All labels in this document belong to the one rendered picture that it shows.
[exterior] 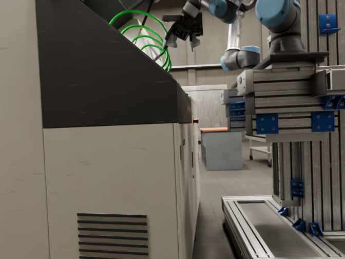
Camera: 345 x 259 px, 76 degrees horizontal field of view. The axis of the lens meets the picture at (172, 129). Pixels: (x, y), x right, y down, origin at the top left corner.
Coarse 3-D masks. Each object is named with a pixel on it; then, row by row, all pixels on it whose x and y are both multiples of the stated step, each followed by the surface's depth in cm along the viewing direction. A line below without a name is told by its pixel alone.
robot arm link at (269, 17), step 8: (264, 0) 81; (272, 0) 79; (280, 0) 78; (288, 0) 77; (256, 8) 83; (264, 8) 81; (272, 8) 80; (280, 8) 78; (288, 8) 79; (264, 16) 82; (272, 16) 80; (280, 16) 79; (288, 16) 82; (264, 24) 85; (272, 24) 83; (280, 24) 84; (288, 24) 86
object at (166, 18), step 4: (164, 16) 114; (168, 16) 113; (172, 16) 112; (176, 16) 112; (180, 16) 111; (164, 20) 115; (168, 20) 114; (172, 20) 113; (176, 20) 112; (180, 20) 111
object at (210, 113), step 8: (184, 88) 821; (192, 88) 819; (200, 88) 818; (208, 88) 816; (216, 88) 815; (224, 88) 813; (192, 96) 823; (200, 96) 821; (208, 96) 820; (216, 96) 818; (200, 104) 822; (208, 104) 820; (216, 104) 819; (200, 112) 823; (208, 112) 821; (216, 112) 820; (224, 112) 818; (200, 120) 823; (208, 120) 822; (216, 120) 820; (224, 120) 819; (200, 136) 825
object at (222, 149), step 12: (204, 132) 424; (216, 132) 365; (228, 132) 364; (240, 132) 362; (204, 144) 436; (216, 144) 365; (228, 144) 364; (240, 144) 363; (204, 156) 490; (216, 156) 366; (228, 156) 365; (240, 156) 363; (216, 168) 366; (228, 168) 365; (240, 168) 364
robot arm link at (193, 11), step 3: (186, 3) 108; (189, 3) 106; (186, 6) 107; (189, 6) 106; (192, 6) 106; (186, 9) 107; (189, 9) 107; (192, 9) 107; (195, 9) 107; (198, 9) 108; (186, 12) 108; (189, 12) 107; (192, 12) 107; (195, 12) 108; (192, 15) 108; (195, 15) 109
